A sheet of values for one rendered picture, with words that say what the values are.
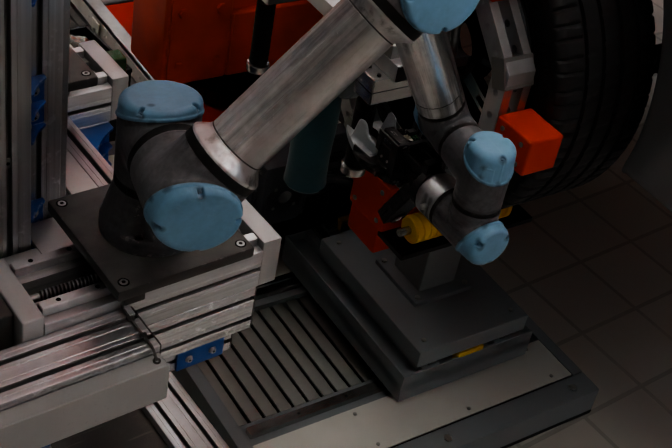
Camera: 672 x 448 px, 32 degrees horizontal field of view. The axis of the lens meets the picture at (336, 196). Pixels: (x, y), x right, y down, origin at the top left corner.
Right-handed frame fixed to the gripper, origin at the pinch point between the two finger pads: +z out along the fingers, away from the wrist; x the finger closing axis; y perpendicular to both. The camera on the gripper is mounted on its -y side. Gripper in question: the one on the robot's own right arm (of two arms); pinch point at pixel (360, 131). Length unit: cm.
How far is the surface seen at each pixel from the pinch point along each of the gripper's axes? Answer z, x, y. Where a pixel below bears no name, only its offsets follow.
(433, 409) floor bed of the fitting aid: -7, -30, -75
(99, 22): 115, -5, -44
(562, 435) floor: -21, -59, -83
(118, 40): 105, -6, -44
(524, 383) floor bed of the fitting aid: -10, -54, -75
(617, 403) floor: -19, -78, -83
